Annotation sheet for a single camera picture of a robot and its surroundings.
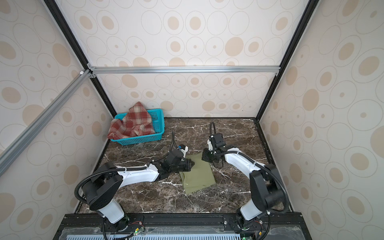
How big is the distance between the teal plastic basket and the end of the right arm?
0.37 metres

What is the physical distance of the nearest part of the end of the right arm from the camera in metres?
0.66

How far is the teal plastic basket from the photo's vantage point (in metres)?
1.01
